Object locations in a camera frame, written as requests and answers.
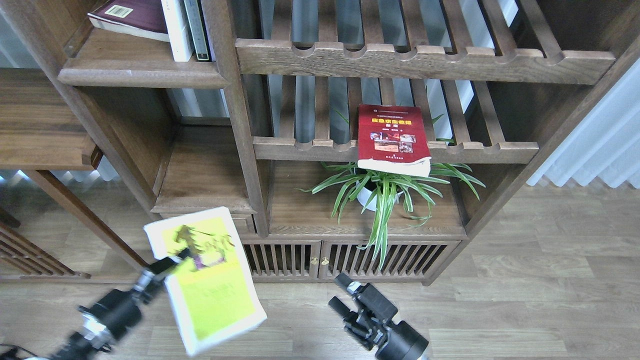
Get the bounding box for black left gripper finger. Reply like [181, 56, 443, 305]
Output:
[134, 248, 192, 296]

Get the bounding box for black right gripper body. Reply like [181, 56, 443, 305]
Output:
[343, 309, 429, 360]

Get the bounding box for white pleated curtain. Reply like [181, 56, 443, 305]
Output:
[526, 60, 640, 189]

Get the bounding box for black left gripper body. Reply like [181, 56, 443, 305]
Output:
[78, 289, 143, 346]

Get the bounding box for spider plant leaves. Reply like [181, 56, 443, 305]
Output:
[297, 107, 487, 271]

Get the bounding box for wooden drawer brass knob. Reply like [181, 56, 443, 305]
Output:
[231, 213, 256, 235]

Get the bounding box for white plant pot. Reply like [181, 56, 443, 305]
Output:
[356, 180, 402, 211]

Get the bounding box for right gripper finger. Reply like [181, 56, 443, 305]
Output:
[328, 296, 363, 331]
[334, 272, 398, 323]

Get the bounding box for left slatted cabinet door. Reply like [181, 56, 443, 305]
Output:
[242, 239, 322, 283]

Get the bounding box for slatted cabinet door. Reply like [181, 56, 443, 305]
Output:
[318, 240, 459, 281]
[242, 239, 322, 283]

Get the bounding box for right slatted cabinet door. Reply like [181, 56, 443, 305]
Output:
[318, 240, 459, 281]

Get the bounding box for white upright book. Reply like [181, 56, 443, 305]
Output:
[161, 0, 194, 62]

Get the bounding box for maroon book white characters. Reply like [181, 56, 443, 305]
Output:
[87, 0, 170, 43]

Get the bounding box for dark wooden bookshelf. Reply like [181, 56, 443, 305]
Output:
[1, 0, 639, 285]

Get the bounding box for yellow-green paperback book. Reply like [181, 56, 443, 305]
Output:
[144, 206, 267, 357]

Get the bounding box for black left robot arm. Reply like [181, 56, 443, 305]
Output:
[46, 247, 191, 360]

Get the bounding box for red paperback book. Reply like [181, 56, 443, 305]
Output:
[357, 104, 431, 178]

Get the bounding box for dark green upright book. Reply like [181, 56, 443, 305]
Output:
[183, 0, 215, 62]

